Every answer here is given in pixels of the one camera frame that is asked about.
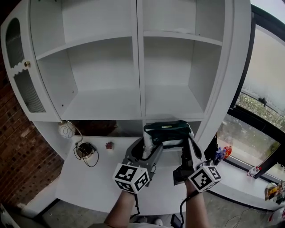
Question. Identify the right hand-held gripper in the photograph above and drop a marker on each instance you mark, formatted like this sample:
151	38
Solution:
203	178

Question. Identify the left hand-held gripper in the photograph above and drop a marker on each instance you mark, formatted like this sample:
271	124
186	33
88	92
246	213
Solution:
130	176

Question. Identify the dark green and white bag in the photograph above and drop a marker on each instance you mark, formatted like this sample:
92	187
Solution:
169	133

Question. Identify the person's right forearm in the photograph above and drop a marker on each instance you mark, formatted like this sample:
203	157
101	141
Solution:
197	211

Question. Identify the person's left forearm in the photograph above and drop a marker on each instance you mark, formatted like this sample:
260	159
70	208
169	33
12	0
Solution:
120	211

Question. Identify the white desk hutch cabinet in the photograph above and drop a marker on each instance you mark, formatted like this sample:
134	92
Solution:
89	182

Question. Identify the white globe desk lamp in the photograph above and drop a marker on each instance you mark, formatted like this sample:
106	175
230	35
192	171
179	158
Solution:
66	130

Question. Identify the black folded umbrella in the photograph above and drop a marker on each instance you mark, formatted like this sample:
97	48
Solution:
210	153

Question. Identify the clear bottle blue cap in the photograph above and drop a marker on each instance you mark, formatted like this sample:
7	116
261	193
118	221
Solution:
218	155
222	154

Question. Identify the small red potted ornament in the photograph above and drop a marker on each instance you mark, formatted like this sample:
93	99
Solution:
109	146

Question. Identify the white window ledge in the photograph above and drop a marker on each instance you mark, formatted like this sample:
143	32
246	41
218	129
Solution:
233	184

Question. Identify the small white bottle red cap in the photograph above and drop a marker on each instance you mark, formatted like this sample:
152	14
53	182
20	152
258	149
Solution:
252	172
257	170

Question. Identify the black rectangular device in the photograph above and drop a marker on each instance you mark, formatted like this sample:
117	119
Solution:
176	221

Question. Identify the clear bag of snacks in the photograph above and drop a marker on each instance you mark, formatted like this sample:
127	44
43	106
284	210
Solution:
274	192

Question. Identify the white plastic bag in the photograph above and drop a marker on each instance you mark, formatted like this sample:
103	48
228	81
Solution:
277	219

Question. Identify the frosted open window sash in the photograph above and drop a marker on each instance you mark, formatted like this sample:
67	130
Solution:
267	66

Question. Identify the white arched glass cabinet door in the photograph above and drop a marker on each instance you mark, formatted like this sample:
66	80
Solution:
31	93

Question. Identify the white side cabinet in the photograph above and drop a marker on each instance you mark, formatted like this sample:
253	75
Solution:
20	218

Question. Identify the brass door knob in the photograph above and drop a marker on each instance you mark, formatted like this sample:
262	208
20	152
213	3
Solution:
27	64

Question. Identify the black window frame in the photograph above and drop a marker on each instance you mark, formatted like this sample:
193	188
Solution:
250	44

